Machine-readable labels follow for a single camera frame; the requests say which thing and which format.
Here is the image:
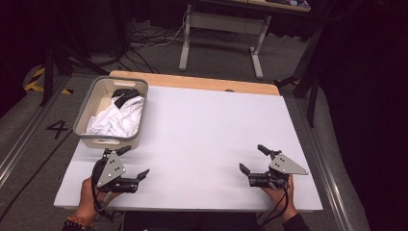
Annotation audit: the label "white shorts with black waistband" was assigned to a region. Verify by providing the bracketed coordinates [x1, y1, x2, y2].
[86, 88, 145, 139]

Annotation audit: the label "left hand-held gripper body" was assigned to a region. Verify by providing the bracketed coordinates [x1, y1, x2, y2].
[91, 147, 140, 194]

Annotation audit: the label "bundle of floor cables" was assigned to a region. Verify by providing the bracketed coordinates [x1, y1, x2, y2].
[118, 18, 191, 75]

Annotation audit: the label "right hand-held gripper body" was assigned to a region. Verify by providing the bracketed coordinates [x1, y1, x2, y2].
[248, 149, 310, 191]

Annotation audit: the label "metal floor rail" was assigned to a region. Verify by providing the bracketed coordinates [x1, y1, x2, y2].
[0, 75, 70, 189]
[294, 95, 354, 231]

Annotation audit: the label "white-legged desk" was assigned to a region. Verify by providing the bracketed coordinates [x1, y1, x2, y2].
[178, 0, 312, 81]

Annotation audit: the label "person's left hand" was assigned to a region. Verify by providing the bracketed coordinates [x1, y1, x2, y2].
[74, 177, 121, 222]

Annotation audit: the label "beige plastic basket grey rim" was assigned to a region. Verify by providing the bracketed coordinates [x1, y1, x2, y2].
[72, 75, 149, 151]

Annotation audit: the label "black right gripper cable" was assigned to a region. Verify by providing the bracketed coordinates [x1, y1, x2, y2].
[259, 184, 290, 229]

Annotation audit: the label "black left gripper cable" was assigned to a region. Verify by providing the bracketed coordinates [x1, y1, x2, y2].
[90, 160, 116, 222]

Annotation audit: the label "black tripod stand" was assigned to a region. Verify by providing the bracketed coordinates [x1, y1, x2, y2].
[39, 0, 110, 107]

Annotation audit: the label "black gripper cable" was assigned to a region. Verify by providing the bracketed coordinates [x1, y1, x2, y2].
[259, 184, 290, 229]
[90, 160, 116, 222]

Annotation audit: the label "white table board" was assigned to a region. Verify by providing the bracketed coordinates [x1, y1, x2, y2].
[53, 85, 323, 213]

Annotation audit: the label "beaded bracelets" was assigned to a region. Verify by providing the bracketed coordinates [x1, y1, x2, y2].
[65, 215, 95, 231]

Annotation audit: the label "person's dark lap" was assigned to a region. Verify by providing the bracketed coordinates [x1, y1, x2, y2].
[123, 211, 258, 231]

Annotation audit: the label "person's right hand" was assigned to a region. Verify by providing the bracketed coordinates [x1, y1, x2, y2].
[261, 174, 298, 222]

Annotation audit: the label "black metal stand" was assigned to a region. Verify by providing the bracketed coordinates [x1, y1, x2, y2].
[272, 18, 325, 128]

